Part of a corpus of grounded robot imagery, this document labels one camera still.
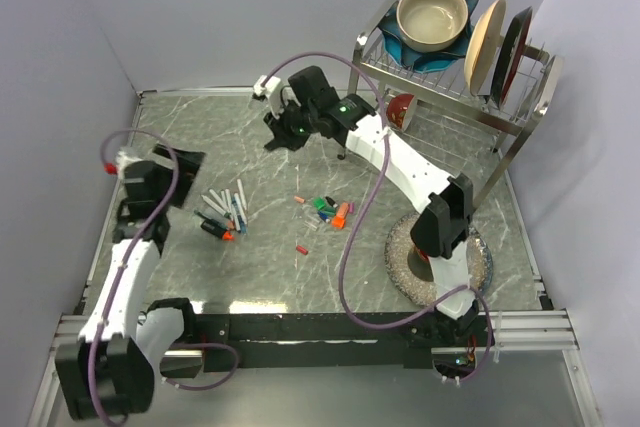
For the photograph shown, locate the green highlighter cap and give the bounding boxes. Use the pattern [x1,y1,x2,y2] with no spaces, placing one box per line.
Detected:
[313,198,326,210]

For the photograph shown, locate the teal star shaped plate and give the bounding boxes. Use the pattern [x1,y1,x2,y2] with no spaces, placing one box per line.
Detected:
[378,0,479,73]

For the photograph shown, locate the red black mug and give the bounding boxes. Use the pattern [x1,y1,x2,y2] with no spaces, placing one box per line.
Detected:
[407,246,434,282]

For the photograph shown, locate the black orange highlighter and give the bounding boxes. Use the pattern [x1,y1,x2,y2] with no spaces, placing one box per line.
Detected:
[200,220,234,241]

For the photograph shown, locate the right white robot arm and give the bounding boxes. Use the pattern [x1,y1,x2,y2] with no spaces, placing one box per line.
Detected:
[253,66,474,345]

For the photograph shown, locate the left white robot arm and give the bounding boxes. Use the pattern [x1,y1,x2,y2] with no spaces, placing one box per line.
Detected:
[55,144,206,421]

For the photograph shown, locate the black plate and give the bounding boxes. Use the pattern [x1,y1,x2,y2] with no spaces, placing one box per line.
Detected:
[490,7,533,109]

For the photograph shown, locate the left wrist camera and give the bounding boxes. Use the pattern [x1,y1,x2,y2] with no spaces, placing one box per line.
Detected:
[104,147,143,180]

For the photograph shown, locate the green capped marker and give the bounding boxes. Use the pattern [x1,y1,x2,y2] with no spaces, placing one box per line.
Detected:
[219,189,231,214]
[201,194,228,217]

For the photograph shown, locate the small red bowl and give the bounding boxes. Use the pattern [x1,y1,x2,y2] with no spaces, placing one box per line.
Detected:
[386,93,417,132]

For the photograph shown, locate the steel dish rack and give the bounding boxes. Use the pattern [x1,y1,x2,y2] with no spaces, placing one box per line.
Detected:
[353,0,564,207]

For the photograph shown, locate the black base bar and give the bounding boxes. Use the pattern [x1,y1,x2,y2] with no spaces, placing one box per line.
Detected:
[172,305,495,372]

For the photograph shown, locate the orange highlighter cap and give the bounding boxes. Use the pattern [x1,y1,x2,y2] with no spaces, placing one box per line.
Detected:
[331,216,346,230]

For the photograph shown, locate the dark blue pen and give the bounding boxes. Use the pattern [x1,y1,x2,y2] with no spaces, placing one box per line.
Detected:
[233,204,247,234]

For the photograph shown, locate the beige ceramic bowl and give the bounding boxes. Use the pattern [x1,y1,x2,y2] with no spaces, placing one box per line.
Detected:
[396,0,469,53]

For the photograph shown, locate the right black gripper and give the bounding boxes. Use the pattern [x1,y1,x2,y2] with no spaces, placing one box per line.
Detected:
[264,96,317,152]

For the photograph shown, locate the speckled grey plate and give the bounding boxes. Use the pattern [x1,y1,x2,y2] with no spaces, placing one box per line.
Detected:
[384,213,494,307]

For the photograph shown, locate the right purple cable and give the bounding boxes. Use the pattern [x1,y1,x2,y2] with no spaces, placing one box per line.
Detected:
[267,50,494,383]

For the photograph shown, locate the beige plate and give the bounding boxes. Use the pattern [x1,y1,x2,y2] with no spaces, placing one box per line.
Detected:
[464,0,507,96]

